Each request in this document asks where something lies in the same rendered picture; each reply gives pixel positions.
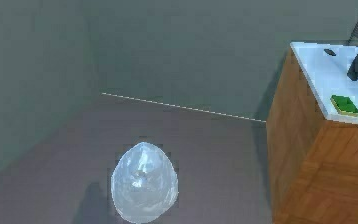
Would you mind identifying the wooden cabinet with white top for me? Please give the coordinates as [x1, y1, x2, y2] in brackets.
[265, 41, 358, 224]

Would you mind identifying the green and yellow sponge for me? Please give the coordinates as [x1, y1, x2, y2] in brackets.
[330, 94, 358, 118]

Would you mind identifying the pale blue egg-shaped bag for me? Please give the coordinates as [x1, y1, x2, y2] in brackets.
[110, 141, 180, 224]

